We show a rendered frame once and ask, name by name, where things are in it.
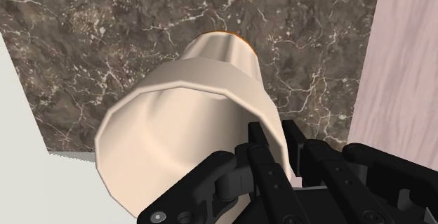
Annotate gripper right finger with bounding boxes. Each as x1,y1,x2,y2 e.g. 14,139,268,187
281,119,438,224

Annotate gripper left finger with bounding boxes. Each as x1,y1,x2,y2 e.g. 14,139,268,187
136,121,310,224

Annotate cream cup with orange base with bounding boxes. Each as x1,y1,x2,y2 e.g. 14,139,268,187
93,30,293,219

